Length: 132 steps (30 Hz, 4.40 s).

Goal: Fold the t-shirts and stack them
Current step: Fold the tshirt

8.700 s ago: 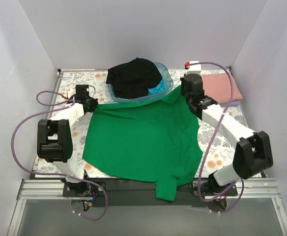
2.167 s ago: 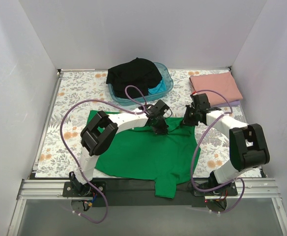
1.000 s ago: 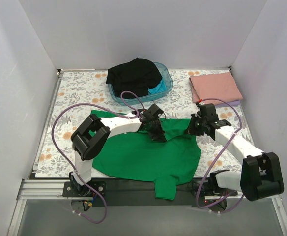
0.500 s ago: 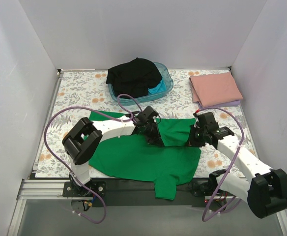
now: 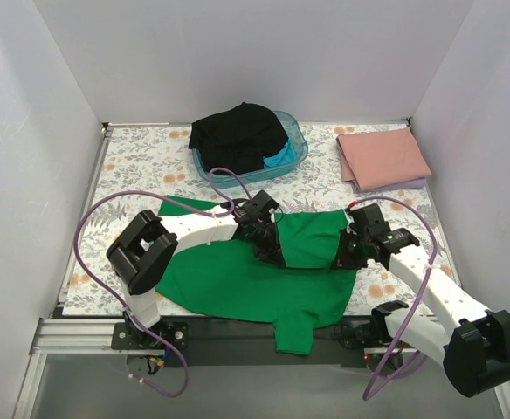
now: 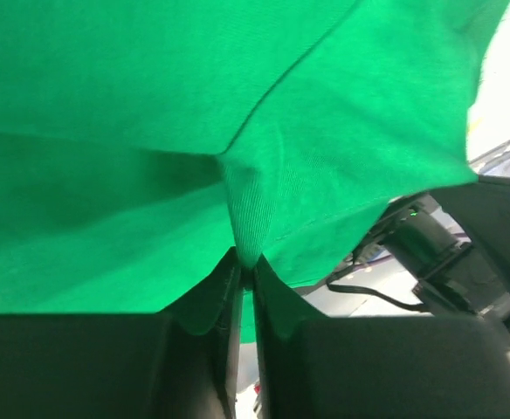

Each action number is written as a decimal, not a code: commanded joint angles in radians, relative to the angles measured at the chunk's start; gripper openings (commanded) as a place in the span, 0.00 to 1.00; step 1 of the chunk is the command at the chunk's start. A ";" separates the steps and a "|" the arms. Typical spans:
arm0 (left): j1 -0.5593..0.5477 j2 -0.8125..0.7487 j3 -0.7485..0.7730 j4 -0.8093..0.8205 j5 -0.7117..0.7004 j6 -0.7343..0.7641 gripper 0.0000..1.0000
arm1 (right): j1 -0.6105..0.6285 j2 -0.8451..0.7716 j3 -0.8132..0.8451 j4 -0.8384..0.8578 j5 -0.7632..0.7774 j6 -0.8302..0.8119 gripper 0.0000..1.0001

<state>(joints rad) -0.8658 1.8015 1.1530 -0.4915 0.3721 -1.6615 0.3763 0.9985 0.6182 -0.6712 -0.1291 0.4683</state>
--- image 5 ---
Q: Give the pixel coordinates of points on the floral table mat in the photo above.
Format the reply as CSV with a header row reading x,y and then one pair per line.
x,y
157,159

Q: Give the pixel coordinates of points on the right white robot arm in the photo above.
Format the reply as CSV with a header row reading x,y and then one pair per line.
x,y
467,339

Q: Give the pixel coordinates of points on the light blue t-shirt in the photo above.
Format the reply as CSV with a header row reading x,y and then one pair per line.
x,y
285,156

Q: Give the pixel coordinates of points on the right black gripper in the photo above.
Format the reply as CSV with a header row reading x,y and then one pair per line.
x,y
344,256

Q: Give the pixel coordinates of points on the green t-shirt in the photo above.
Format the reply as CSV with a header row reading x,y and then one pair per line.
x,y
226,280

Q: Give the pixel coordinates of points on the folded pink t-shirt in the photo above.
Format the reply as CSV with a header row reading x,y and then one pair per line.
x,y
380,158

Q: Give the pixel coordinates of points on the blue plastic basket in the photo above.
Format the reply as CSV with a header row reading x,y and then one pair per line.
x,y
296,142

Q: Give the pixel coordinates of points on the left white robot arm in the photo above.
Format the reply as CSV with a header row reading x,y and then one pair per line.
x,y
142,252

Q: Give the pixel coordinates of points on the aluminium frame rail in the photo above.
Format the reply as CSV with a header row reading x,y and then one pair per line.
x,y
73,336

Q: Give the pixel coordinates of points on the folded lavender t-shirt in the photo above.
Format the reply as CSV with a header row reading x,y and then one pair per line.
x,y
414,184

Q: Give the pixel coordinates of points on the black t-shirt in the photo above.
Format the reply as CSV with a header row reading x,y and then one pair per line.
x,y
238,139

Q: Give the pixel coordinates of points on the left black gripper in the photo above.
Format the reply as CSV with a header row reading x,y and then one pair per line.
x,y
268,251

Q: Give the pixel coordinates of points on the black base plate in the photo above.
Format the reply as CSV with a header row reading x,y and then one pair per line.
x,y
208,341

